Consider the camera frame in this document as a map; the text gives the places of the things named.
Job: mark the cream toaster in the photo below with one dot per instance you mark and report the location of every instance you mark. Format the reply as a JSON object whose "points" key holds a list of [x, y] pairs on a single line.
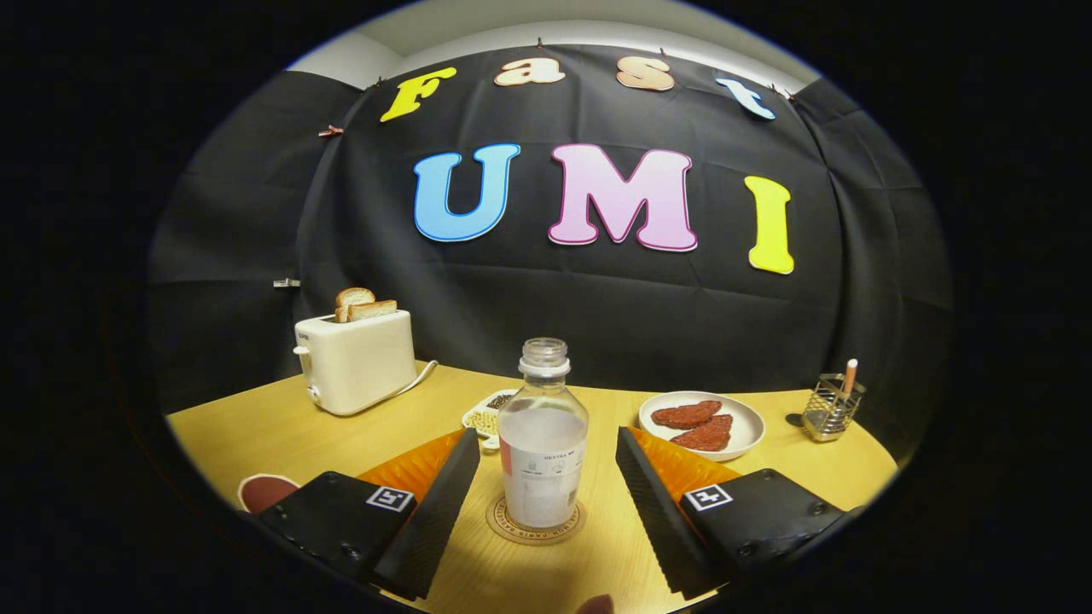
{"points": [[358, 362]]}

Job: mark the black backdrop cloth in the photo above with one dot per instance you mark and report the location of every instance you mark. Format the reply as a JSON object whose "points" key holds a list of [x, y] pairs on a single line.
{"points": [[597, 315]]}

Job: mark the toast slice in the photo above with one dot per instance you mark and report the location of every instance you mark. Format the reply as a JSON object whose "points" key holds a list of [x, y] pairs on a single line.
{"points": [[375, 309], [354, 296]]}

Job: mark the red clip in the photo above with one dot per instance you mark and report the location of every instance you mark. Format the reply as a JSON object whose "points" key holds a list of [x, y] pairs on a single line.
{"points": [[330, 131]]}

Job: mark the round wooden coaster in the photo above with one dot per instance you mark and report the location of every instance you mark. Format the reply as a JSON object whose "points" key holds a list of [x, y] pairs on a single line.
{"points": [[503, 525]]}

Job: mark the white round plate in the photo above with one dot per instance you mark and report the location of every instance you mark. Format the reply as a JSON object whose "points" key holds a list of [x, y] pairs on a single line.
{"points": [[746, 426]]}

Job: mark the red meat slice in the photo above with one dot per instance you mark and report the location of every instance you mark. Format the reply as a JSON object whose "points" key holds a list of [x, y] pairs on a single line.
{"points": [[687, 414], [705, 435]]}

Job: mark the silver clip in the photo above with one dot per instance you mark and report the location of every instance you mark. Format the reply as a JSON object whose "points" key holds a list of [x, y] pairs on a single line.
{"points": [[286, 282]]}

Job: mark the wooden table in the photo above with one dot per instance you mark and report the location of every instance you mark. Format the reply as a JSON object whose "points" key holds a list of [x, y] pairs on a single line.
{"points": [[256, 435]]}

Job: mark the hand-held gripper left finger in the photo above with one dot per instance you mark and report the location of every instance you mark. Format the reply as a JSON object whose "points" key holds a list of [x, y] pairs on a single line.
{"points": [[426, 529]]}

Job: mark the clear juice bottle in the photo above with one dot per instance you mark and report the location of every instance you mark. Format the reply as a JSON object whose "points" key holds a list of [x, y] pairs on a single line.
{"points": [[543, 460]]}

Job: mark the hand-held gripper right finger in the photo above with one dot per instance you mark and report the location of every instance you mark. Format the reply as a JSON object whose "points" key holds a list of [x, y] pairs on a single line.
{"points": [[661, 520]]}

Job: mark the white divided snack dish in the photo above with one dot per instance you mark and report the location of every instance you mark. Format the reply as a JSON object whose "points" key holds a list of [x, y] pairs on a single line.
{"points": [[486, 418]]}

